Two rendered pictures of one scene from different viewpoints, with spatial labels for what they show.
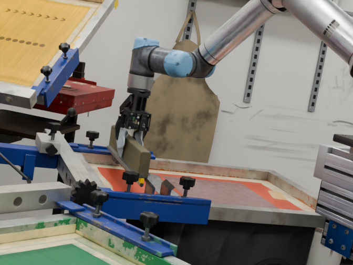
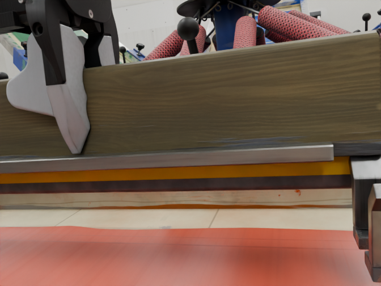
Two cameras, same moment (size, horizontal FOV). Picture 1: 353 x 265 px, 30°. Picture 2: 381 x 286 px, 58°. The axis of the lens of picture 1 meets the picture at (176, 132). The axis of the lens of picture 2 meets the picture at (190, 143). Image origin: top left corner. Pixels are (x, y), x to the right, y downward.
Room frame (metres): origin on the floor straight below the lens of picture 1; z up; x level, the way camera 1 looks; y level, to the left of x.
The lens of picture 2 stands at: (2.20, -0.05, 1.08)
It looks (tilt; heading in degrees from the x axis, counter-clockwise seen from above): 9 degrees down; 125
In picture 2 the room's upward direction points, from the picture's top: 6 degrees counter-clockwise
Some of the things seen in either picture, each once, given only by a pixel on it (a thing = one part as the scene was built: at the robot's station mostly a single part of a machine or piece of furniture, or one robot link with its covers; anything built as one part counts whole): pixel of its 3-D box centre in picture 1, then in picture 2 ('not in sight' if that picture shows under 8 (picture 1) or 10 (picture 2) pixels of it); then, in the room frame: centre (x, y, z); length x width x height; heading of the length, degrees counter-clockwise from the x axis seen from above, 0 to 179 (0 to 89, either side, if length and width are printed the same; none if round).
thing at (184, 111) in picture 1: (180, 94); not in sight; (4.09, 0.01, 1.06); 0.53 x 0.07 x 1.05; 109
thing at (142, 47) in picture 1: (145, 56); not in sight; (1.95, 0.13, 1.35); 0.09 x 0.08 x 0.11; 53
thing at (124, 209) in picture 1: (154, 205); not in sight; (1.72, 0.02, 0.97); 0.30 x 0.05 x 0.07; 109
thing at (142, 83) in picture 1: (141, 82); not in sight; (1.96, 0.13, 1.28); 0.08 x 0.08 x 0.05
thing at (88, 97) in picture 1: (51, 92); not in sight; (3.11, 0.62, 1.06); 0.61 x 0.46 x 0.12; 169
